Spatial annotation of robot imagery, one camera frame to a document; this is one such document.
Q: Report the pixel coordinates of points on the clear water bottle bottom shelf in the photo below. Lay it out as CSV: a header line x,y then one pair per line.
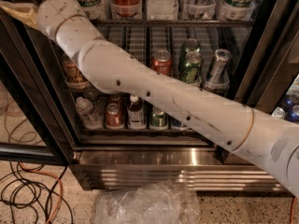
x,y
88,114

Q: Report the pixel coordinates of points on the dark drink bottle white cap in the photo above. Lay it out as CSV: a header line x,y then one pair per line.
x,y
135,110

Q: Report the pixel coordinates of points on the green can middle front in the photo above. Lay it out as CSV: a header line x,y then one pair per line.
x,y
190,67

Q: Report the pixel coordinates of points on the clear water bottle top shelf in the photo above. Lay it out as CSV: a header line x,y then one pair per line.
x,y
162,10

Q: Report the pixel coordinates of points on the silver slim can middle shelf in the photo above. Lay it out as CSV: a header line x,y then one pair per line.
x,y
221,58

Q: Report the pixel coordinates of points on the clear plastic bin with wrap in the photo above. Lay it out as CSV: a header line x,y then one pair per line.
x,y
158,203

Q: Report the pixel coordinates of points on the green can middle back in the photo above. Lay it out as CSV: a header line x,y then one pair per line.
x,y
189,45

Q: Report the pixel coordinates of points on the blue can right compartment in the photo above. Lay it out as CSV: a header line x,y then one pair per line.
x,y
288,108

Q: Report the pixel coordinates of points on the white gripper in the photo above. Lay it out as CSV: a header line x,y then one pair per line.
x,y
50,12

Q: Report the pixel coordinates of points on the red can bottom front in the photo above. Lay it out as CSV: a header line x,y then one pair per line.
x,y
113,116

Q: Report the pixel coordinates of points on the blue can bottom front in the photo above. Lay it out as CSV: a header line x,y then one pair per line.
x,y
178,125

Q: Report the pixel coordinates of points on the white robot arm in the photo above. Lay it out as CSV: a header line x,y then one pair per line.
x,y
269,143

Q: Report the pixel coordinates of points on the orange red can middle shelf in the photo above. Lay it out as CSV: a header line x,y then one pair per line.
x,y
161,61

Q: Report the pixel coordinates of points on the brown gold can middle front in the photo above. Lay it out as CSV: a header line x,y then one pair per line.
x,y
71,72

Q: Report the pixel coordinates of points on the clear water bottle shelf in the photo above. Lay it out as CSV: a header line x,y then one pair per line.
x,y
162,10
88,114

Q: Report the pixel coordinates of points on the open glass fridge door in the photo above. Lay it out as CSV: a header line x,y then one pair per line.
x,y
32,116

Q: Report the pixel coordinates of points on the green can bottom front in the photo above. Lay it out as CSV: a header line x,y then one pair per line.
x,y
158,118

